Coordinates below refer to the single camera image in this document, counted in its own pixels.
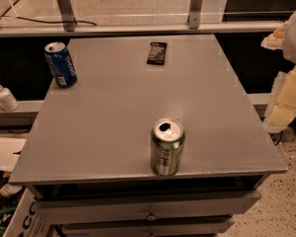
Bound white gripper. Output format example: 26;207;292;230
260;11;296;133

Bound black rxbar chocolate wrapper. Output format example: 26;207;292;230
147;42;168;65

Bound green soda can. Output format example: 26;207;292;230
150;118;185;176

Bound blue pepsi can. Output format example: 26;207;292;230
44;42;77;88

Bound grey drawer cabinet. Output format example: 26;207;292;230
26;175;270;237

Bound white pump bottle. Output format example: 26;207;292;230
0;84;19;112

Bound white paper sheet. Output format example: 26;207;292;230
0;137;26;172

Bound white cardboard box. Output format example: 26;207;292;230
3;189;50;237

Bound metal railing frame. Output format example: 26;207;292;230
0;0;296;38

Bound black cable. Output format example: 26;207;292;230
0;0;98;27

